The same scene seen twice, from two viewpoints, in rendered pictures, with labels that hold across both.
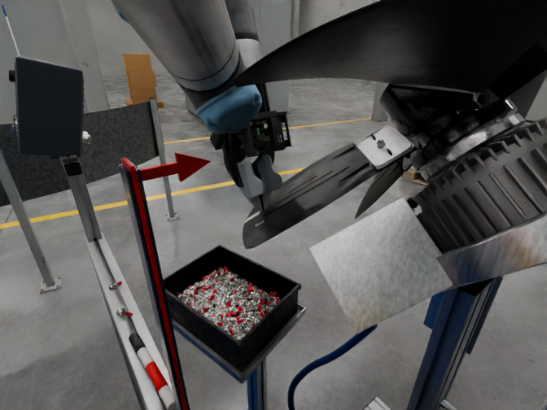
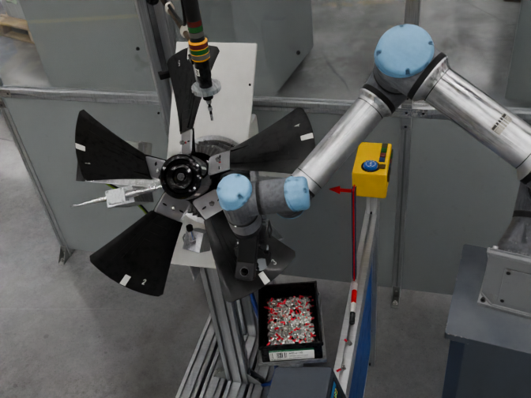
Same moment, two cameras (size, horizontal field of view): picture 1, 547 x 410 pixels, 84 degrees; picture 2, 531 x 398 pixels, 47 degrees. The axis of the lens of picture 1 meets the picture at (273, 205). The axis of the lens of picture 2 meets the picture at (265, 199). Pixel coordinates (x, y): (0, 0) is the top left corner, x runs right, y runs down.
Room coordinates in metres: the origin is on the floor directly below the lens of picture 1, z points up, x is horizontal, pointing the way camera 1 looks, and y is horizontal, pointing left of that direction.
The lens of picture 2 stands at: (1.04, 0.95, 2.15)
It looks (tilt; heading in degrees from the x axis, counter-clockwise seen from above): 39 degrees down; 236
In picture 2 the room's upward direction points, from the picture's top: 7 degrees counter-clockwise
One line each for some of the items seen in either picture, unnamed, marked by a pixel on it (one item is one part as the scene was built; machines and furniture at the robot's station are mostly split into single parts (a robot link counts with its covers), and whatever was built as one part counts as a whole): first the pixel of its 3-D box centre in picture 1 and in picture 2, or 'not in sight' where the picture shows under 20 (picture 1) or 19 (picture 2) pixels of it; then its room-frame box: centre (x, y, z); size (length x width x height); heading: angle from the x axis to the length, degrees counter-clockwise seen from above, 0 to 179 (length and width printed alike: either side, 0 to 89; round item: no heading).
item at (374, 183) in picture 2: not in sight; (372, 170); (-0.04, -0.06, 1.02); 0.16 x 0.10 x 0.11; 37
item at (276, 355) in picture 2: (228, 298); (289, 321); (0.44, 0.08, 0.85); 0.22 x 0.17 x 0.07; 52
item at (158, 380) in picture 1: (150, 367); (353, 302); (0.28, 0.17, 0.87); 0.14 x 0.01 x 0.01; 42
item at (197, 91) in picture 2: not in sight; (201, 69); (0.41, -0.18, 1.50); 0.09 x 0.07 x 0.10; 72
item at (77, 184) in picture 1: (83, 201); not in sight; (0.62, 0.43, 0.96); 0.03 x 0.03 x 0.20; 37
